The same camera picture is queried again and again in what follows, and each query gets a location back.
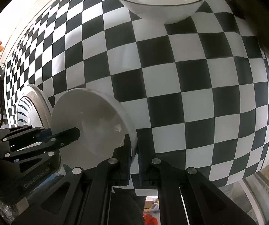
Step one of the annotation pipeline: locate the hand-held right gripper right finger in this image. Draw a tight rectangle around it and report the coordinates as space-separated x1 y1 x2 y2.
137 135 259 225

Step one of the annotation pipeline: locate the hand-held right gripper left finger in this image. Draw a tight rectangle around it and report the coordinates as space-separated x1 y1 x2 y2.
11 133 138 225

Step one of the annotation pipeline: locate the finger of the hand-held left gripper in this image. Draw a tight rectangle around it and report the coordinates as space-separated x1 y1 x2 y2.
0 125 53 149
0 127 81 201

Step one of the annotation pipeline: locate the wide plain white bowl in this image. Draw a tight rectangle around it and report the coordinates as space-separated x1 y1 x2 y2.
51 88 138 169

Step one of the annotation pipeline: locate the black striped white plate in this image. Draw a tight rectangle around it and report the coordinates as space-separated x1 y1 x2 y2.
17 94 42 128

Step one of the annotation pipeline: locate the large white plate grey print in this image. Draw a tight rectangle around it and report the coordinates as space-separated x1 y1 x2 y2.
27 84 55 132

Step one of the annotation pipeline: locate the white bowl with dark rim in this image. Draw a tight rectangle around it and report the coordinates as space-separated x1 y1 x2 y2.
110 0 208 24

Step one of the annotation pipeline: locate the black and white checkered cloth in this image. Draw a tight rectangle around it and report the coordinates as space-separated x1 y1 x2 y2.
4 0 269 188

